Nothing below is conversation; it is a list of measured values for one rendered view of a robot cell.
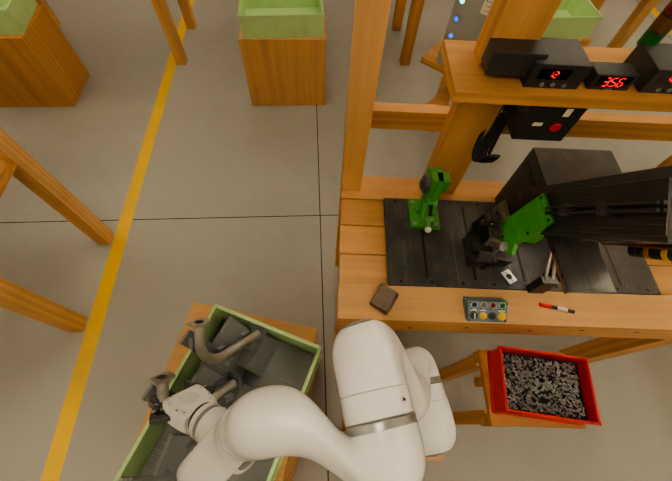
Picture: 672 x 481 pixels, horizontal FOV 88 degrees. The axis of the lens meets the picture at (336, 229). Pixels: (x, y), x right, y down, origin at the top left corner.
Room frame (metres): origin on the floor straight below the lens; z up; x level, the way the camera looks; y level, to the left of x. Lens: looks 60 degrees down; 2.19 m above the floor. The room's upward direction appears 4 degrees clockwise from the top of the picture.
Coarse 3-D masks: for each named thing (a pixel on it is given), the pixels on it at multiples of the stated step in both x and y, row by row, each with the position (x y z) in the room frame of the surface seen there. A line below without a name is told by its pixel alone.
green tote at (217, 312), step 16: (240, 320) 0.32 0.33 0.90; (256, 320) 0.31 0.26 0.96; (208, 336) 0.26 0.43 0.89; (272, 336) 0.28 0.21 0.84; (288, 336) 0.26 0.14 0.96; (192, 352) 0.19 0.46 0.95; (192, 368) 0.15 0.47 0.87; (176, 384) 0.09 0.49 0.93; (304, 384) 0.11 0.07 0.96; (144, 432) -0.05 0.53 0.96; (160, 432) -0.05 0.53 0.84; (144, 448) -0.09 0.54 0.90; (128, 464) -0.13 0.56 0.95; (144, 464) -0.14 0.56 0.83; (272, 480) -0.16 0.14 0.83
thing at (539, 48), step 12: (492, 48) 0.92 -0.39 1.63; (504, 48) 0.92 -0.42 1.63; (516, 48) 0.92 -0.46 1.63; (528, 48) 0.93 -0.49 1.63; (540, 48) 0.93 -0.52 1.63; (492, 60) 0.90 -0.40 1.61; (504, 60) 0.90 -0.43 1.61; (516, 60) 0.90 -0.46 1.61; (528, 60) 0.90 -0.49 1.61; (492, 72) 0.90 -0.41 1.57; (504, 72) 0.90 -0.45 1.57; (516, 72) 0.90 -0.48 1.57
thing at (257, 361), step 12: (228, 324) 0.27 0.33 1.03; (240, 324) 0.29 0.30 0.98; (192, 336) 0.21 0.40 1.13; (228, 336) 0.24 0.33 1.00; (192, 348) 0.17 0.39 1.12; (264, 348) 0.23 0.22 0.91; (240, 360) 0.18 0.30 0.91; (252, 360) 0.18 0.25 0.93; (264, 360) 0.19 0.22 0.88; (240, 372) 0.15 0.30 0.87; (252, 372) 0.15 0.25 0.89
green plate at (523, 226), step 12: (528, 204) 0.71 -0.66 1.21; (540, 204) 0.69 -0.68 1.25; (516, 216) 0.70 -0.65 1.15; (528, 216) 0.67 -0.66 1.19; (540, 216) 0.65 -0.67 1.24; (552, 216) 0.63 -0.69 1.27; (504, 228) 0.69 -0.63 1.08; (516, 228) 0.66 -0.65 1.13; (528, 228) 0.63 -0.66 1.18; (540, 228) 0.61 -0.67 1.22; (516, 240) 0.62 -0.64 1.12; (528, 240) 0.62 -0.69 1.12; (540, 240) 0.62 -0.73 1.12
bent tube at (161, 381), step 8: (152, 376) 0.09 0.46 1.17; (160, 376) 0.09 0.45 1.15; (168, 376) 0.09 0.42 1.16; (160, 384) 0.07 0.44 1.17; (168, 384) 0.07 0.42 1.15; (224, 384) 0.10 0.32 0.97; (232, 384) 0.10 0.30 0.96; (160, 392) 0.05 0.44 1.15; (168, 392) 0.05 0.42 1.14; (216, 392) 0.07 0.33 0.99; (224, 392) 0.07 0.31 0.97; (160, 400) 0.03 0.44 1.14; (160, 408) 0.02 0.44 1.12
